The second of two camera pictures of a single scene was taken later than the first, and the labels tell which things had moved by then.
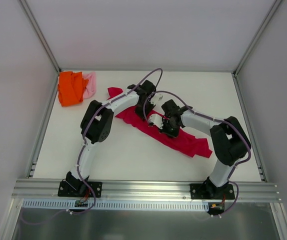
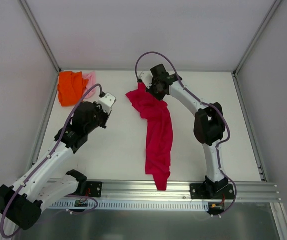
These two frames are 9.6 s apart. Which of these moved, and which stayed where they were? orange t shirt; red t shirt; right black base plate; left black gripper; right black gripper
Moved: right black gripper; red t shirt; left black gripper
Stayed: right black base plate; orange t shirt
